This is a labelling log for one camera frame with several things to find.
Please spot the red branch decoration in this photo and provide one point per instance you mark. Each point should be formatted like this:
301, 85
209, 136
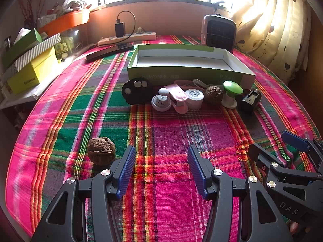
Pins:
27, 5

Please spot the pink green plaid tablecloth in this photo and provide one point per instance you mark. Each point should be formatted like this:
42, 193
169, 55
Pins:
164, 136

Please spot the white tissue paper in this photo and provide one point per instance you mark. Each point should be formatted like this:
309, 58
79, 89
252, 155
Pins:
22, 33

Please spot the orange tray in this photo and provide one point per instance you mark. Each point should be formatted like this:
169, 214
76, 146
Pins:
70, 20

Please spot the brown walnut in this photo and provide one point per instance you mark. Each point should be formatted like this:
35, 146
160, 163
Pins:
213, 97
101, 151

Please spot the black window latch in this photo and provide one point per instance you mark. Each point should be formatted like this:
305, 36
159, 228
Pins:
219, 5

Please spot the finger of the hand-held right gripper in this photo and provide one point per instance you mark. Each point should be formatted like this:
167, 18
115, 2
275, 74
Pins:
295, 141
261, 155

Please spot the beige power strip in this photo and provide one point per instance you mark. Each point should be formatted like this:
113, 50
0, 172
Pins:
141, 35

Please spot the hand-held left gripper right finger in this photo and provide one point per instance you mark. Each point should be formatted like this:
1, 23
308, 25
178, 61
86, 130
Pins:
196, 174

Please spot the person's right hand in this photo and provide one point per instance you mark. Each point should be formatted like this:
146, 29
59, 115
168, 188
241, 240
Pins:
294, 228

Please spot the white shelf board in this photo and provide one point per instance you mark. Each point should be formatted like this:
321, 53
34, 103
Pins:
25, 98

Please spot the black charger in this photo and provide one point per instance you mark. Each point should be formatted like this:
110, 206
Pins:
119, 30

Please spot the grey desktop heater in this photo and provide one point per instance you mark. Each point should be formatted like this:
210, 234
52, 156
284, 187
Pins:
219, 34

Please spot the green white cardboard box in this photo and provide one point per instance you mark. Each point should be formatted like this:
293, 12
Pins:
181, 58

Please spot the black round lid white dots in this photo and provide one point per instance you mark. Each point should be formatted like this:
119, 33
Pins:
137, 95

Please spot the black phone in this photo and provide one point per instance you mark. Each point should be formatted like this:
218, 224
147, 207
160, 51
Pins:
108, 53

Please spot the white plastic bag pile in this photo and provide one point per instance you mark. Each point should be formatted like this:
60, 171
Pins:
73, 3

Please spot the cream heart print curtain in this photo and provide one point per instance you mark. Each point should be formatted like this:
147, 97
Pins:
277, 30

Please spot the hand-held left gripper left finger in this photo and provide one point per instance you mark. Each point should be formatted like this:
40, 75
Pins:
126, 174

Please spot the white knob with ball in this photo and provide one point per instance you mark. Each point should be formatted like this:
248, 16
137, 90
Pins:
161, 103

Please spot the yellow cardboard box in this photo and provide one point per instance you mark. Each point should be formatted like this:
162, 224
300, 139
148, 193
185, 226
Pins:
32, 73

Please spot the white cylindrical cap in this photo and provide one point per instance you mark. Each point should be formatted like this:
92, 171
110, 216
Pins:
193, 99

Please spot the pink curved clip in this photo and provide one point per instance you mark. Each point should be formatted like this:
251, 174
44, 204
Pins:
181, 81

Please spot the pink plastic case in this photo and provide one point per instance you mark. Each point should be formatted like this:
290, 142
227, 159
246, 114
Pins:
176, 94

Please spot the striped cardboard box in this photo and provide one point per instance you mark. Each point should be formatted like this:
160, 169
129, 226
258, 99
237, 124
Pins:
37, 50

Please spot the green printed packet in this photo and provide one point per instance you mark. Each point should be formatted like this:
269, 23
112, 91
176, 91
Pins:
62, 50

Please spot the white plug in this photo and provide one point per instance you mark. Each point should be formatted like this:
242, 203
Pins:
140, 29

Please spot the black rectangular device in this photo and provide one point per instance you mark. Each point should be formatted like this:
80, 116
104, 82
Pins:
248, 102

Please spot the green top white spool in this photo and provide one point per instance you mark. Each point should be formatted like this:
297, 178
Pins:
232, 87

